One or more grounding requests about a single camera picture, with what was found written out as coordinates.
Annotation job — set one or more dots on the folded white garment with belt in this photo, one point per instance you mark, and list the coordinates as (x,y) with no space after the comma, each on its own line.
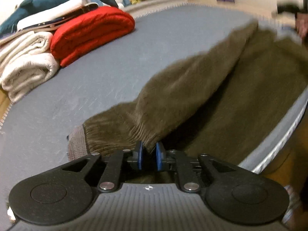
(80,10)

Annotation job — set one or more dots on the white folded cloth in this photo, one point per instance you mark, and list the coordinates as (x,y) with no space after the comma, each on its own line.
(60,9)

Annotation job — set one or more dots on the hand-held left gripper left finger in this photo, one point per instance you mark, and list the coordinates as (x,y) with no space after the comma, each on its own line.
(139,156)

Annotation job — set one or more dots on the olive green knit sweater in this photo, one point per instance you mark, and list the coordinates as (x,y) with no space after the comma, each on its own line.
(216,89)

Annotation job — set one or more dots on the blue shark plush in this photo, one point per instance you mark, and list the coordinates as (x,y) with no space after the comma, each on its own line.
(60,1)

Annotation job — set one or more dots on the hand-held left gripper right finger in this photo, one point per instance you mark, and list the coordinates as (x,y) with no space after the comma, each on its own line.
(159,156)

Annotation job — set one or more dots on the beige window ledge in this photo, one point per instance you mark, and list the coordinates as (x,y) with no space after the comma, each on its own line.
(163,1)

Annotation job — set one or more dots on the patterned cloth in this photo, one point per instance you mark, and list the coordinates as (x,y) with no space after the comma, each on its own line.
(292,204)

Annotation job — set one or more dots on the grey bed mattress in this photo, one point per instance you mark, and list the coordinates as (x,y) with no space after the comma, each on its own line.
(96,77)

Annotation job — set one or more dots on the person's right hand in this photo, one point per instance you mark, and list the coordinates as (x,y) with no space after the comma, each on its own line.
(302,25)

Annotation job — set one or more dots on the red folded blanket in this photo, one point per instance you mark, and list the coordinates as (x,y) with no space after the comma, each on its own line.
(91,28)

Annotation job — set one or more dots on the cream folded blanket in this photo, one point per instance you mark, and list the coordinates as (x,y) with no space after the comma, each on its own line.
(28,74)
(26,44)

